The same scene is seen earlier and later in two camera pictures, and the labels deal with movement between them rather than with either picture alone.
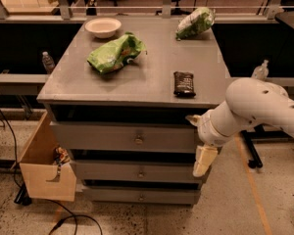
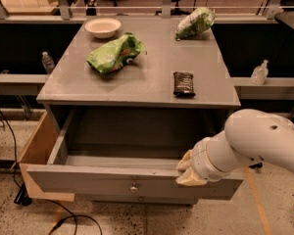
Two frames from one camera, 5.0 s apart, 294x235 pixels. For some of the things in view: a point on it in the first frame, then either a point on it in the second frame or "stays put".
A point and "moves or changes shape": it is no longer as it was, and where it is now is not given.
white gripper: x=207 y=131 -> x=199 y=162
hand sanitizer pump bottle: x=261 y=71 stays put
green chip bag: x=116 y=53 stays put
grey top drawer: x=124 y=137 moves or changes shape
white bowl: x=103 y=27 stays put
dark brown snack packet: x=183 y=84 stays put
